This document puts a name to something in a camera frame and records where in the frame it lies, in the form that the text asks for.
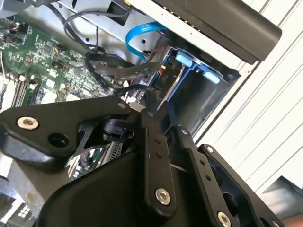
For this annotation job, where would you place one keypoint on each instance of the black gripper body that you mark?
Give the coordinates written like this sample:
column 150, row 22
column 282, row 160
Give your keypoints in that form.
column 106, row 189

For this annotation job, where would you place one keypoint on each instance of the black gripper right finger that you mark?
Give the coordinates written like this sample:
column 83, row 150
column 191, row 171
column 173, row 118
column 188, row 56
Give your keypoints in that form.
column 198, row 165

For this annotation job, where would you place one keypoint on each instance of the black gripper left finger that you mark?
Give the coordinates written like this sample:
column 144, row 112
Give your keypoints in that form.
column 47, row 123

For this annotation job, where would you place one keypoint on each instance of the hard disk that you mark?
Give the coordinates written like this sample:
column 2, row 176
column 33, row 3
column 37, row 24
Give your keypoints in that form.
column 184, row 59

